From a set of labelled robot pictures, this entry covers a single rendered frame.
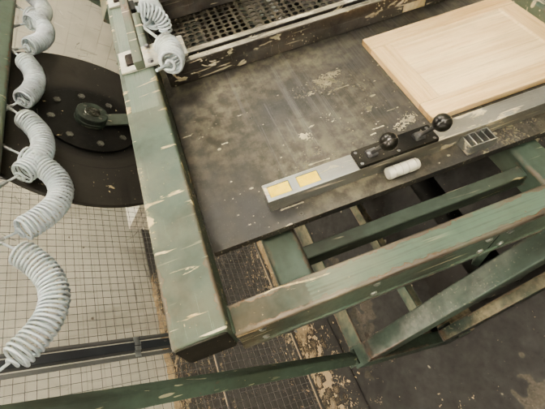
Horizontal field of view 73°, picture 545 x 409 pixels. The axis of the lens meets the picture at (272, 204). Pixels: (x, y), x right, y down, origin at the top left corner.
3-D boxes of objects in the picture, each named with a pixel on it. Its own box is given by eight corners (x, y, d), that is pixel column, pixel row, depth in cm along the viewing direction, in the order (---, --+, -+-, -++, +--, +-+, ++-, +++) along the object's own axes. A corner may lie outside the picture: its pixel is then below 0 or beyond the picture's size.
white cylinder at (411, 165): (388, 182, 85) (420, 171, 86) (391, 174, 83) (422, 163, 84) (383, 173, 87) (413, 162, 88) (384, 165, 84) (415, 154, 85)
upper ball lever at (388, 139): (379, 159, 85) (405, 144, 72) (365, 165, 85) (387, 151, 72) (374, 144, 86) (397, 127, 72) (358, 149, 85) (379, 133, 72)
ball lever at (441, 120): (426, 142, 87) (459, 125, 73) (412, 148, 86) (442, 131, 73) (420, 127, 87) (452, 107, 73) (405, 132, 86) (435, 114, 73)
